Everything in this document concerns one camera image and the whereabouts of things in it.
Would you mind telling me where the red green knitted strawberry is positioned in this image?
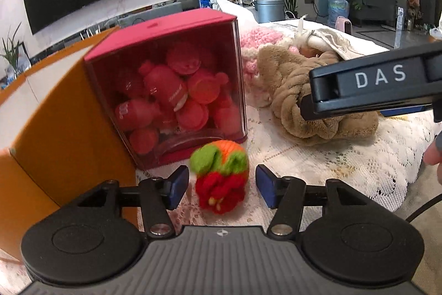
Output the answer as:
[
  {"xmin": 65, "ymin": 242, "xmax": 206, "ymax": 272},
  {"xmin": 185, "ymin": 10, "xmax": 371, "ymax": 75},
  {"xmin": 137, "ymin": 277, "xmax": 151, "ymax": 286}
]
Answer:
[{"xmin": 190, "ymin": 140, "xmax": 249, "ymax": 215}]

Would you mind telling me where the cream fabric bag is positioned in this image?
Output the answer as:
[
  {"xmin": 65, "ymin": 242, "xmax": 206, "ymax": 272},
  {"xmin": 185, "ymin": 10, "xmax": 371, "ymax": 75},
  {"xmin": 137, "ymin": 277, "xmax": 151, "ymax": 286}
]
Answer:
[{"xmin": 293, "ymin": 26, "xmax": 390, "ymax": 61}]

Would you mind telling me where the brown plush towel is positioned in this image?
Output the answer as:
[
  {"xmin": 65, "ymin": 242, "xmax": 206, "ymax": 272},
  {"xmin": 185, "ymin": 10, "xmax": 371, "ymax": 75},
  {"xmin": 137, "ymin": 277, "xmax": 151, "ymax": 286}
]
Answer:
[{"xmin": 257, "ymin": 45, "xmax": 378, "ymax": 146}]

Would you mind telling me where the person right hand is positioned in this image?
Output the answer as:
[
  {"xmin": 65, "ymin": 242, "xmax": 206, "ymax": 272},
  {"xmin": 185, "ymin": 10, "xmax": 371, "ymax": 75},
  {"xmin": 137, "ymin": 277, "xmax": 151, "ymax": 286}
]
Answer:
[{"xmin": 423, "ymin": 132, "xmax": 442, "ymax": 184}]

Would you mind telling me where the small pink heater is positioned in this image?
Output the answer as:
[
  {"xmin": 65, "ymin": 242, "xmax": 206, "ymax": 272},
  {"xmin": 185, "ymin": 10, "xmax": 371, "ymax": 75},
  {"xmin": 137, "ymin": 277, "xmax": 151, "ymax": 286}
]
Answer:
[{"xmin": 335, "ymin": 16, "xmax": 353, "ymax": 35}]

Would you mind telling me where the white lace tablecloth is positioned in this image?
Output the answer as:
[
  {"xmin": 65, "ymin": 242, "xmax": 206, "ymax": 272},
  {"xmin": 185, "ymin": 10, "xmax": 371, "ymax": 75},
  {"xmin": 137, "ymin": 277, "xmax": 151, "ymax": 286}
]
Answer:
[{"xmin": 135, "ymin": 19, "xmax": 442, "ymax": 234}]

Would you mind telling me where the large water jug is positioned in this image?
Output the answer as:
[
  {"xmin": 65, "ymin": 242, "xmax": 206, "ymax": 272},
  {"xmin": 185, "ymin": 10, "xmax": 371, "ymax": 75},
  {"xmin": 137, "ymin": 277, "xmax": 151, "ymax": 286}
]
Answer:
[{"xmin": 327, "ymin": 0, "xmax": 350, "ymax": 28}]

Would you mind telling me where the pink white crochet hat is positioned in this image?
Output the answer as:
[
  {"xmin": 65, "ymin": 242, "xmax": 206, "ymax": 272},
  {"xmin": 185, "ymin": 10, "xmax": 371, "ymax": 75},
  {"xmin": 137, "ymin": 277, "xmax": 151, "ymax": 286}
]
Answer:
[{"xmin": 240, "ymin": 25, "xmax": 299, "ymax": 108}]

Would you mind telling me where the orange white cardboard box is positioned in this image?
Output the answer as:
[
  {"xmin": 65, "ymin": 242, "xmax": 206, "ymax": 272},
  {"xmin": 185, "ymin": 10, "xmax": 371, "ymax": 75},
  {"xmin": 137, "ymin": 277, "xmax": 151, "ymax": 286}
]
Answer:
[{"xmin": 1, "ymin": 32, "xmax": 136, "ymax": 263}]

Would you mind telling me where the red transparent toy box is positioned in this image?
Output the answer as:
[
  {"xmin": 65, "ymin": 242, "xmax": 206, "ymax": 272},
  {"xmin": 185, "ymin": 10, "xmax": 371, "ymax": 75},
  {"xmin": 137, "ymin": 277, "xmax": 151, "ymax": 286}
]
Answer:
[{"xmin": 85, "ymin": 8, "xmax": 247, "ymax": 169}]

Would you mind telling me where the blue metal trash can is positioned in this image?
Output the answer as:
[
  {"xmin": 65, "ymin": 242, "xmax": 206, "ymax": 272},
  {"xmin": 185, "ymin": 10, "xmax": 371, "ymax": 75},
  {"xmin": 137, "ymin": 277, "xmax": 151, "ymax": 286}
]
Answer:
[{"xmin": 255, "ymin": 0, "xmax": 285, "ymax": 23}]

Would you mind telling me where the green plant in glass vase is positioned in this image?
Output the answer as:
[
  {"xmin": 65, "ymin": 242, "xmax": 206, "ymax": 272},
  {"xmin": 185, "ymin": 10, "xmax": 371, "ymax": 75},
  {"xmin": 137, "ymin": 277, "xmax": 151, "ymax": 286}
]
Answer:
[{"xmin": 1, "ymin": 24, "xmax": 31, "ymax": 85}]

